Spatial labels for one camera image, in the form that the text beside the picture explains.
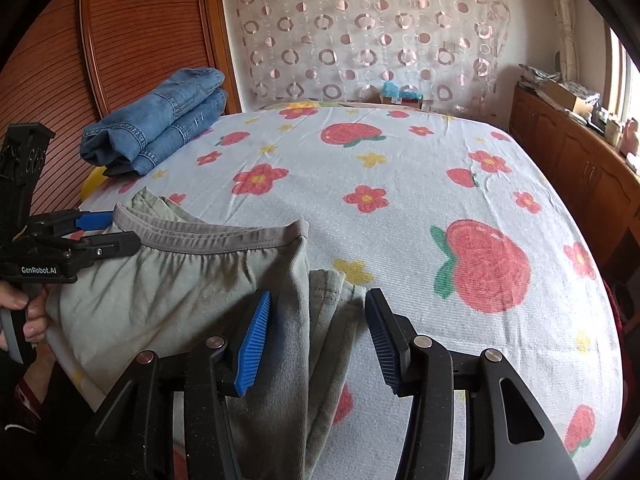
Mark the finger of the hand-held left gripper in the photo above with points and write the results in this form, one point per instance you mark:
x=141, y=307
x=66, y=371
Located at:
x=120, y=244
x=95, y=221

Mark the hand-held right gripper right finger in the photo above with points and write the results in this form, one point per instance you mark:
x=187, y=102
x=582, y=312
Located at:
x=382, y=345

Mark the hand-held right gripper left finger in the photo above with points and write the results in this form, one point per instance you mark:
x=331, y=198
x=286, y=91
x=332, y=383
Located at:
x=252, y=345

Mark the grey pants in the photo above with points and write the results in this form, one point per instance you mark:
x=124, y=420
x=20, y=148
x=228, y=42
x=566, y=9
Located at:
x=175, y=290

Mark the person's left forearm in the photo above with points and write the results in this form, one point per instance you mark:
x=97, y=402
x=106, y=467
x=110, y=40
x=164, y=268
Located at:
x=50, y=420

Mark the person's left hand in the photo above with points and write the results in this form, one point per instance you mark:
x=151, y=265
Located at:
x=39, y=320

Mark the yellow plastic object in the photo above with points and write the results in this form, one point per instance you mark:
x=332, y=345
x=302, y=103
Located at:
x=92, y=182

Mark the folded blue jeans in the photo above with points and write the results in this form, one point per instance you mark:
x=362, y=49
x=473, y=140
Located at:
x=160, y=120

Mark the floral white bed sheet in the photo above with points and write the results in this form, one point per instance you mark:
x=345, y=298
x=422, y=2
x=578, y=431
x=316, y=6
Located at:
x=400, y=170

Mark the wooden slatted headboard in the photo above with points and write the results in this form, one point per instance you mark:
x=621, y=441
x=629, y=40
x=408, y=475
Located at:
x=140, y=35

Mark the wooden cabinet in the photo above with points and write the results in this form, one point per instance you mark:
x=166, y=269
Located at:
x=565, y=160

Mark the circle patterned sheer curtain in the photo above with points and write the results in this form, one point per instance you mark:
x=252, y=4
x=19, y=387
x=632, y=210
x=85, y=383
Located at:
x=375, y=30

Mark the window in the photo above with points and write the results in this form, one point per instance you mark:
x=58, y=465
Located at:
x=622, y=75

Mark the white lace curtain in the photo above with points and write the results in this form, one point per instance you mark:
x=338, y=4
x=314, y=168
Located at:
x=562, y=20

